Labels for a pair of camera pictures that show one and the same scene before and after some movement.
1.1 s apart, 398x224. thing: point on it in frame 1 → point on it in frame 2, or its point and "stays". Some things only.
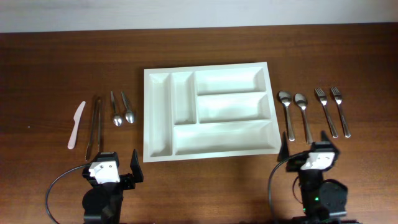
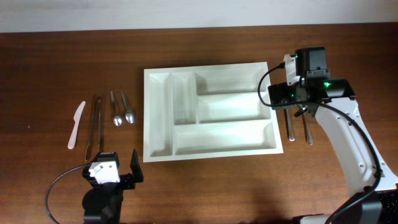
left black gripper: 126,181 stays
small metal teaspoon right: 130,116 stays
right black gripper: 294,165 → 298,112
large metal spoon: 285,97 stays
